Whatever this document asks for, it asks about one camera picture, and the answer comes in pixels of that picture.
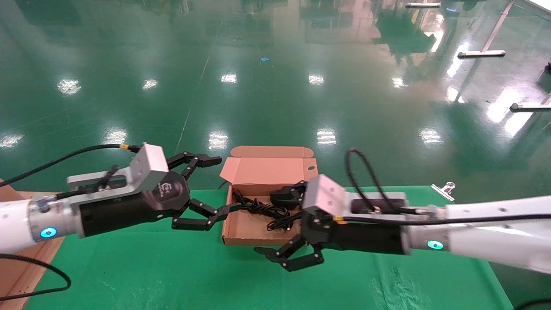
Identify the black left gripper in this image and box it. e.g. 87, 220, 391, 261
79, 151, 244, 238

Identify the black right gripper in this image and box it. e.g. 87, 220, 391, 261
254, 181, 407, 273

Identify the black power cable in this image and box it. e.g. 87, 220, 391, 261
232, 189, 304, 232

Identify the flat open cardboard box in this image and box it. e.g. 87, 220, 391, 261
220, 146, 319, 247

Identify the silver binder clip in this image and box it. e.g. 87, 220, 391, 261
430, 181, 457, 202

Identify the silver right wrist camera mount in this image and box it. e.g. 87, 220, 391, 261
303, 174, 407, 216

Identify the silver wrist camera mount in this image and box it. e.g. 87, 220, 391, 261
67, 143, 169, 204
303, 174, 407, 216

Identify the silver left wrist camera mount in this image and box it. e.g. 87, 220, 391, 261
67, 143, 169, 204

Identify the black left camera cable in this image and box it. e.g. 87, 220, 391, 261
0, 144, 142, 188

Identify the black camera cable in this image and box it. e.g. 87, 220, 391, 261
334, 148, 551, 226
0, 144, 142, 188

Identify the black right camera cable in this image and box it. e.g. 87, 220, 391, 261
334, 148, 551, 226

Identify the black hanging arm cable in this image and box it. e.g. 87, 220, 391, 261
0, 253, 72, 301

